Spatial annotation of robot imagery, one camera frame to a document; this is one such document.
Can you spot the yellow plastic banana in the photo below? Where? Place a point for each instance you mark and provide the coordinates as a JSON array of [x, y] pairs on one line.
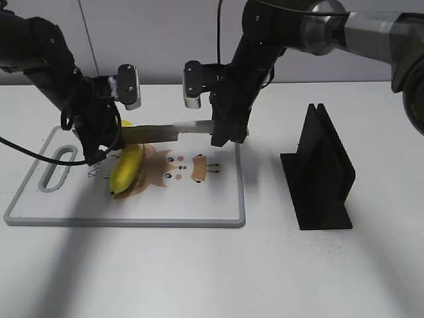
[[126, 171]]

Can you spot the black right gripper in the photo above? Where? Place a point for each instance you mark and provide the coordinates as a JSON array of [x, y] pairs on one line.
[[232, 101]]

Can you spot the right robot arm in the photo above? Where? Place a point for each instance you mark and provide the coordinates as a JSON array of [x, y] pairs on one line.
[[269, 28]]

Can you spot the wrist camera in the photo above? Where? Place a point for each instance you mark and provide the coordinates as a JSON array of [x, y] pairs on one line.
[[200, 78], [125, 87]]

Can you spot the white deer cutting board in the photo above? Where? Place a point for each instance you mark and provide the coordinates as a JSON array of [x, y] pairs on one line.
[[187, 183]]

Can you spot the white handled kitchen knife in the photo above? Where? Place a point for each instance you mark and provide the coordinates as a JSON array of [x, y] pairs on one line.
[[144, 134]]

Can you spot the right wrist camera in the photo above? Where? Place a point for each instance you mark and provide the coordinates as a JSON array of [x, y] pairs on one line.
[[200, 78]]

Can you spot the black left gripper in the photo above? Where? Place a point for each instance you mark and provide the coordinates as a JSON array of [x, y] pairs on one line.
[[91, 112]]

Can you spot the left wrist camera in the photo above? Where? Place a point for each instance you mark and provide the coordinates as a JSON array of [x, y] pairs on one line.
[[125, 87]]

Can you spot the black knife stand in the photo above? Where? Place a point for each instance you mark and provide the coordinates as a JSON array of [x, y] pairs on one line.
[[319, 174]]

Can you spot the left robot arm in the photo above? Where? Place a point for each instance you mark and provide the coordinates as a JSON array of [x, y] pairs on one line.
[[37, 48]]

